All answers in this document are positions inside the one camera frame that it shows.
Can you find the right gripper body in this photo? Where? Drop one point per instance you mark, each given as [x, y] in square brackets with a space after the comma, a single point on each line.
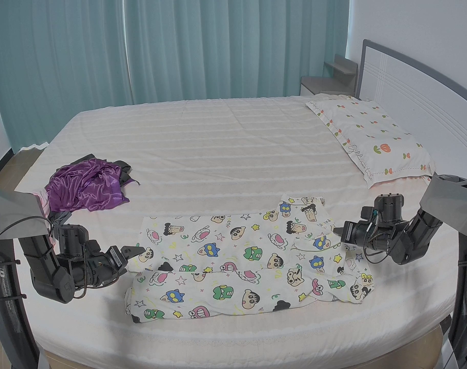
[358, 235]

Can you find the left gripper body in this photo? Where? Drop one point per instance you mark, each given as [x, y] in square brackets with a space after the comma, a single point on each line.
[110, 265]

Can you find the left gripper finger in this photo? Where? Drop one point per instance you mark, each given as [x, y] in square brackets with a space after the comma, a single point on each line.
[131, 250]
[131, 258]

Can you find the white printed pyjama top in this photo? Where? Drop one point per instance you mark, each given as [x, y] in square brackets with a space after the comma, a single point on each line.
[237, 244]

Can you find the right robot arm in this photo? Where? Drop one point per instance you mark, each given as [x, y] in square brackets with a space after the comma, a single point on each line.
[448, 202]

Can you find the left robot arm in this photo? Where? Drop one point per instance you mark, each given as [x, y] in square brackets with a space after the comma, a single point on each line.
[45, 267]

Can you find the purple garment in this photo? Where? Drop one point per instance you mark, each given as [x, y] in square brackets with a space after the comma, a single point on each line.
[87, 186]

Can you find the black garment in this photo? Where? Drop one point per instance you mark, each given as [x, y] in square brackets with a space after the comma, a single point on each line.
[124, 171]

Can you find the pink garment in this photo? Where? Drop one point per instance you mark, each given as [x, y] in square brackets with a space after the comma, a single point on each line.
[43, 202]

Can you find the white printed pillow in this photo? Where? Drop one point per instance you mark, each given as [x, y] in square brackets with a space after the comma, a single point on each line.
[372, 137]

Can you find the bed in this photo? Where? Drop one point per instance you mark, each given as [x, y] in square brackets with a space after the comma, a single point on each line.
[218, 148]

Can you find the grey bedside table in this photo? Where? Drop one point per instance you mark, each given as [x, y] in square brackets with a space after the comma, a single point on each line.
[322, 85]

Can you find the blue-green curtain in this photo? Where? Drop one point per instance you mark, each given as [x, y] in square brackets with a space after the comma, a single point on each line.
[237, 33]
[56, 52]

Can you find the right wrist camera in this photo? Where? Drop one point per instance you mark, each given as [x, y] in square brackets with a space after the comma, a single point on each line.
[367, 214]

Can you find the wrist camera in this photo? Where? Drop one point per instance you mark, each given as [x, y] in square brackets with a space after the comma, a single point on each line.
[94, 249]
[367, 214]

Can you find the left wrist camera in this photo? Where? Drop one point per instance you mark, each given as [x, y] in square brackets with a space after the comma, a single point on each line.
[94, 249]

